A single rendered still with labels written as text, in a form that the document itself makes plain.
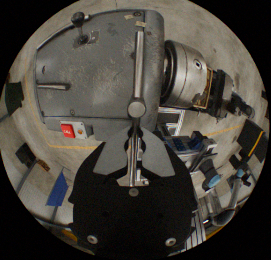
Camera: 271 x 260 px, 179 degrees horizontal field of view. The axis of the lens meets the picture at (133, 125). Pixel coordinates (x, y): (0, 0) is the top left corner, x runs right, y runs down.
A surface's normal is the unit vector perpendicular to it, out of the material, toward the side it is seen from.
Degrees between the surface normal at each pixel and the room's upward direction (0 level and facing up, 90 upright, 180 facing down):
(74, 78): 0
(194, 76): 3
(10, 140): 90
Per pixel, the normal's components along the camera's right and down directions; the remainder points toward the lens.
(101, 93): -0.03, 0.49
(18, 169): 0.99, -0.11
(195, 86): -0.04, 0.69
